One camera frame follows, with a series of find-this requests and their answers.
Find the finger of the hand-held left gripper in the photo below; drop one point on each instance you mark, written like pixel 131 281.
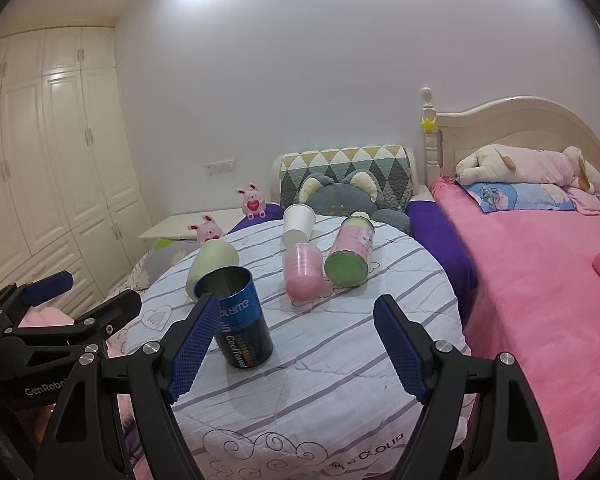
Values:
pixel 115 310
pixel 47 287

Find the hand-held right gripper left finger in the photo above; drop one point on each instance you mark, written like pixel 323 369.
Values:
pixel 192 350

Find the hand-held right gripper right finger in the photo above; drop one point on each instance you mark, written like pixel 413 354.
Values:
pixel 400 355

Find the dark blue metal cup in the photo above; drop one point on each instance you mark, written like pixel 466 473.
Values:
pixel 245 330

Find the pale green cup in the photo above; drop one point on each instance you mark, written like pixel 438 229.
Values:
pixel 212 260

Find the pink plastic cup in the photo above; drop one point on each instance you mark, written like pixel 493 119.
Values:
pixel 302 275

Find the white paper cup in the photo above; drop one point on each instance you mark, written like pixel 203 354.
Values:
pixel 297 225

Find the grey and green cushion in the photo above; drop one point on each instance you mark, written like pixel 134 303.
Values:
pixel 160 265

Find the white nightstand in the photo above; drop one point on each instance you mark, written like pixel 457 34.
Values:
pixel 172 227

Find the pink rabbit toy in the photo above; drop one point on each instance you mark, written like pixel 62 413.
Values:
pixel 207 232
pixel 252 202

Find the pink and green can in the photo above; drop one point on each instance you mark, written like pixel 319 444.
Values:
pixel 352 245

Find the cream wardrobe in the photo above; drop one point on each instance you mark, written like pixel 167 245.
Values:
pixel 55 160

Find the pink fleece blanket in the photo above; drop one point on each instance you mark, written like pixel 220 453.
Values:
pixel 530 285

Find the grey cat cushion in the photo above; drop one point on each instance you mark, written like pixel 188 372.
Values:
pixel 337 200

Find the diamond pattern quilted cover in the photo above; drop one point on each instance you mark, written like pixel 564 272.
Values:
pixel 380 170

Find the blue printed pillow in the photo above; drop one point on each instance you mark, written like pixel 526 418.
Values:
pixel 520 195

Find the cream and pink plush dog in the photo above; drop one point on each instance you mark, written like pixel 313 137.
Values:
pixel 485 162

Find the yellow star sticker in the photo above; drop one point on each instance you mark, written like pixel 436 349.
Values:
pixel 428 123

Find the cream bed headboard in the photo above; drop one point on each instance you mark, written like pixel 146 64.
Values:
pixel 510 125

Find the white wall socket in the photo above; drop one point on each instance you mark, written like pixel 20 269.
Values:
pixel 220 166

